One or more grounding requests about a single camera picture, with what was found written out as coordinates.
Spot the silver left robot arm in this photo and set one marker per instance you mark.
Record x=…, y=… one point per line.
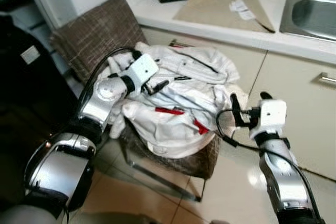
x=100, y=102

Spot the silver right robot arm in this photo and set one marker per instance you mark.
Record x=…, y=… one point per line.
x=283, y=182

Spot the white jacket with red marks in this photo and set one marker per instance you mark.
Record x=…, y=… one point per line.
x=178, y=124

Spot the cream cabinet door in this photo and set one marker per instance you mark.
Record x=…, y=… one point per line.
x=304, y=119

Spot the brown woven chair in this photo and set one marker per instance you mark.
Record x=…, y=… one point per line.
x=97, y=32

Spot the white printed paper slip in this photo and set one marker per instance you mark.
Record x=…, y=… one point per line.
x=242, y=9

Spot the stainless steel sink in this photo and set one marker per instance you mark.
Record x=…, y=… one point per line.
x=312, y=17

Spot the black suitcase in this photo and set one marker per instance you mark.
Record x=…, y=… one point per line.
x=26, y=103

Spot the white label tag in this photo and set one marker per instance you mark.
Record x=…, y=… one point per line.
x=30, y=54

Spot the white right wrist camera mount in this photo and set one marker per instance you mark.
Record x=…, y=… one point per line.
x=273, y=114

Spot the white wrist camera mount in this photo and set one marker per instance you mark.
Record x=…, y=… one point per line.
x=143, y=69
x=273, y=114

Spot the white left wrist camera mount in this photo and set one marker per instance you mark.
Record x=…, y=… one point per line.
x=143, y=69

